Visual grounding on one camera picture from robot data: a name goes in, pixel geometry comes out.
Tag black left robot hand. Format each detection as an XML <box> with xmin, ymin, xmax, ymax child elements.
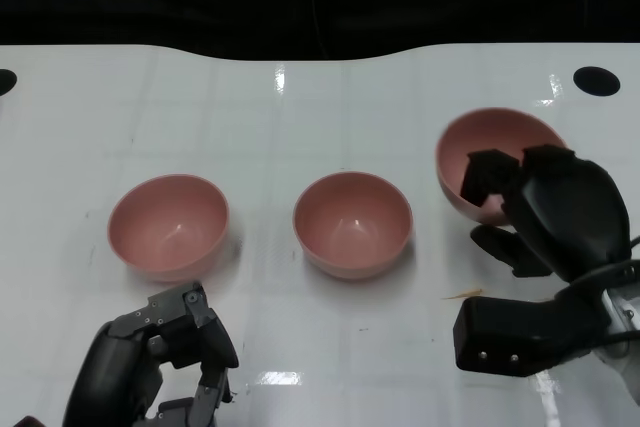
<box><xmin>62</xmin><ymin>281</ymin><xmax>241</xmax><ymax>427</ymax></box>

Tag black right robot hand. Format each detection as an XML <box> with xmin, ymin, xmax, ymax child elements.
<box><xmin>459</xmin><ymin>144</ymin><xmax>631</xmax><ymax>284</ymax></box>

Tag pink plastic bowl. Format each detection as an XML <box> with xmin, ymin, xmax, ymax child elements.
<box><xmin>292</xmin><ymin>171</ymin><xmax>414</xmax><ymax>281</ymax></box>
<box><xmin>434</xmin><ymin>106</ymin><xmax>569</xmax><ymax>226</ymax></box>
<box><xmin>108</xmin><ymin>174</ymin><xmax>230</xmax><ymax>282</ymax></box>

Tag black round table grommet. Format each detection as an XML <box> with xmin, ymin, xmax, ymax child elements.
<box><xmin>0</xmin><ymin>68</ymin><xmax>19</xmax><ymax>97</ymax></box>
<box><xmin>573</xmin><ymin>66</ymin><xmax>622</xmax><ymax>97</ymax></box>

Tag thin orange wood sliver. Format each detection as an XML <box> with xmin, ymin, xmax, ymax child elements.
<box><xmin>440</xmin><ymin>287</ymin><xmax>484</xmax><ymax>302</ymax></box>

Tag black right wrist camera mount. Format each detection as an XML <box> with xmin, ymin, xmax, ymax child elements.
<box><xmin>453</xmin><ymin>293</ymin><xmax>609</xmax><ymax>379</ymax></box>

